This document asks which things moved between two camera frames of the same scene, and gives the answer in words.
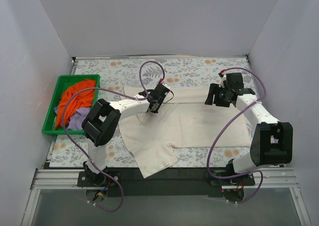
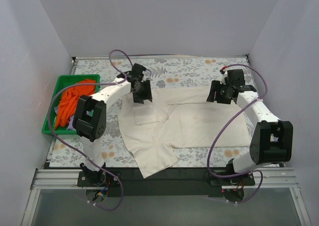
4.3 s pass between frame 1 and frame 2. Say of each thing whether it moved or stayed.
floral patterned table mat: stayed
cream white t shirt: stayed
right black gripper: stayed
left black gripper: moved
